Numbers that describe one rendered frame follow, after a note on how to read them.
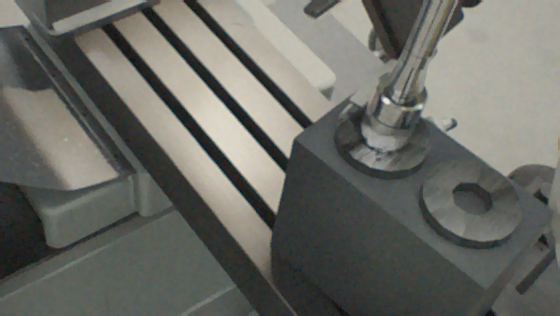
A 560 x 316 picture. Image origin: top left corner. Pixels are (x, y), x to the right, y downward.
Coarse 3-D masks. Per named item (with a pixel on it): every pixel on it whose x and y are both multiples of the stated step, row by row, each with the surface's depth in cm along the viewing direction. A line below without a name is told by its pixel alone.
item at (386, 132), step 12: (372, 96) 69; (372, 108) 69; (372, 120) 70; (384, 120) 69; (396, 120) 68; (408, 120) 68; (360, 132) 72; (372, 132) 71; (384, 132) 70; (396, 132) 69; (408, 132) 70; (372, 144) 71; (384, 144) 71; (396, 144) 71
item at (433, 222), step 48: (336, 144) 73; (432, 144) 75; (288, 192) 79; (336, 192) 73; (384, 192) 71; (432, 192) 70; (480, 192) 71; (288, 240) 84; (336, 240) 77; (384, 240) 72; (432, 240) 68; (480, 240) 67; (528, 240) 69; (336, 288) 82; (384, 288) 76; (432, 288) 70; (480, 288) 66
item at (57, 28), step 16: (16, 0) 106; (32, 0) 102; (48, 0) 99; (64, 0) 101; (80, 0) 102; (96, 0) 104; (112, 0) 106; (128, 0) 107; (144, 0) 108; (32, 16) 104; (48, 16) 101; (64, 16) 103; (80, 16) 104; (96, 16) 105; (112, 16) 106; (48, 32) 102; (64, 32) 102; (80, 32) 104
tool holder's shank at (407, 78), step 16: (432, 0) 60; (448, 0) 59; (432, 16) 61; (448, 16) 61; (416, 32) 63; (432, 32) 62; (416, 48) 63; (432, 48) 64; (400, 64) 66; (416, 64) 65; (400, 80) 66; (416, 80) 66; (400, 96) 68
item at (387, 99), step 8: (384, 80) 69; (376, 88) 68; (384, 88) 68; (424, 88) 69; (376, 96) 68; (384, 96) 68; (392, 96) 68; (416, 96) 68; (424, 96) 68; (384, 104) 68; (392, 104) 67; (400, 104) 67; (408, 104) 67; (416, 104) 68; (424, 104) 68; (392, 112) 68; (400, 112) 67; (408, 112) 67; (416, 112) 68
